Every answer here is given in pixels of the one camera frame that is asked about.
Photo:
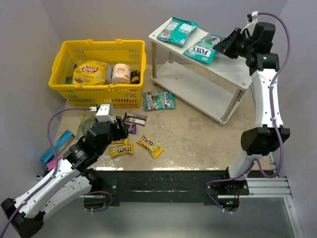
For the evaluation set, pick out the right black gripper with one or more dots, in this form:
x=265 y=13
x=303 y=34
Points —
x=233 y=47

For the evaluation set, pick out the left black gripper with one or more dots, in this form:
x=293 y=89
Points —
x=118 y=129

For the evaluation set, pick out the Fox's mint blossom candy bag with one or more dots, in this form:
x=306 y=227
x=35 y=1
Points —
x=203 y=49

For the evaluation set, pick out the yellow m&m's bag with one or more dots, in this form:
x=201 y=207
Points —
x=121 y=141
x=148 y=144
x=121 y=150

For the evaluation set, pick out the teal candy bag back side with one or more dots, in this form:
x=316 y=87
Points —
x=177 y=31

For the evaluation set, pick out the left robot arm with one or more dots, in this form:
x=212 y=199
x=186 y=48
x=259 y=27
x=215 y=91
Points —
x=71 y=177

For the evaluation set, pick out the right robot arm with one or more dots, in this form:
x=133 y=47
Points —
x=269 y=132

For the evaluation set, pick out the white two-tier shelf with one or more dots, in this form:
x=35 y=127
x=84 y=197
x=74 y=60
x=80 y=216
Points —
x=215 y=89

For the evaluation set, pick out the purple M&M's bag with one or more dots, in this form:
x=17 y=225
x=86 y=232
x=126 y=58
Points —
x=132 y=129

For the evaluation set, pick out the brown chocolate bar wrapper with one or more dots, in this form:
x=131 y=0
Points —
x=135 y=119

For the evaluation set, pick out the green round melon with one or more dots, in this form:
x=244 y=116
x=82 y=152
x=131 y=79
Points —
x=84 y=125

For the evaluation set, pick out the blue box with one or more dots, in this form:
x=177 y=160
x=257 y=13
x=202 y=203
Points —
x=64 y=140

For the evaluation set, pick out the black and yellow can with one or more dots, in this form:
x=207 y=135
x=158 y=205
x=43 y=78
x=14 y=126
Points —
x=135 y=77

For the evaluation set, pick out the pink cylindrical container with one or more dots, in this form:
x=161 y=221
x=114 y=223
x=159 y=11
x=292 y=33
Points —
x=121 y=74

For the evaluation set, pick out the grey pouch in basket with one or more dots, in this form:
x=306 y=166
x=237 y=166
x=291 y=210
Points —
x=108 y=77

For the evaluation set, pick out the yellow Lays chips bag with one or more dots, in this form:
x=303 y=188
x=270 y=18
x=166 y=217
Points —
x=89 y=72

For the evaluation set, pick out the yellow plastic shopping basket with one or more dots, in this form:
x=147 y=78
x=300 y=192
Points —
x=129 y=52

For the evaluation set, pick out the pink box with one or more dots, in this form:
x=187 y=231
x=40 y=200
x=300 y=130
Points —
x=51 y=164

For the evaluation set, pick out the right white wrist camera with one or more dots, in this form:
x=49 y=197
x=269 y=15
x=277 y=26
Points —
x=252 y=19

